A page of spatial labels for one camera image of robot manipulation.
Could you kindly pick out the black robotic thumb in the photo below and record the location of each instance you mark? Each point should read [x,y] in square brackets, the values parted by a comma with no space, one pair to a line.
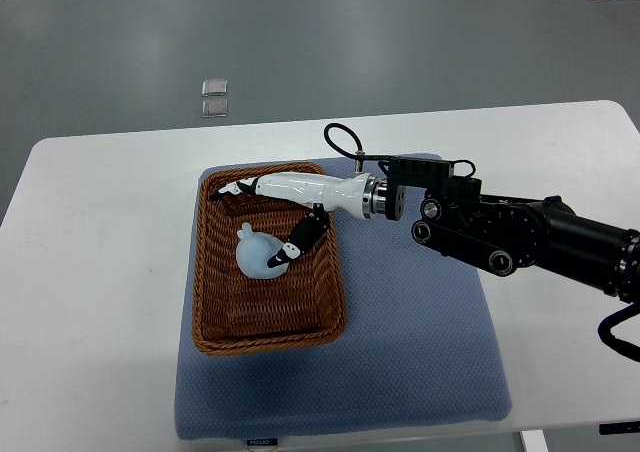
[309,230]

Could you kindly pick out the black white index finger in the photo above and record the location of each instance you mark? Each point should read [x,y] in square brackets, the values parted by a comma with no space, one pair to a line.
[243,186]

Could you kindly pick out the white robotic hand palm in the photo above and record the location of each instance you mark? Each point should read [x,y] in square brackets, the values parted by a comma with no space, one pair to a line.
[363,196]

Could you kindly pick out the blue plush toy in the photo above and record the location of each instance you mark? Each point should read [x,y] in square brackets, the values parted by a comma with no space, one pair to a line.
[253,251]

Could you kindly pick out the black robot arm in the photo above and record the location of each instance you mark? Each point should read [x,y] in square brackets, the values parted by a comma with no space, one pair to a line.
[493,233]

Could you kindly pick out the brown wicker basket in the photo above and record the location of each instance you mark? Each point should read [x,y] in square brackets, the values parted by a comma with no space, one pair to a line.
[247,296]

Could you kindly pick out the upper silver floor plate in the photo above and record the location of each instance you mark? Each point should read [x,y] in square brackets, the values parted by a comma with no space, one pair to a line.
[214,87]

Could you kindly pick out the white table leg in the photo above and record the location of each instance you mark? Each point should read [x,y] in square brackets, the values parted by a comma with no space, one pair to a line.
[533,441]

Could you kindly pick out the dark blue table label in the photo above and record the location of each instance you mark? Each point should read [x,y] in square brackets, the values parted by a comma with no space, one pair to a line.
[619,428]

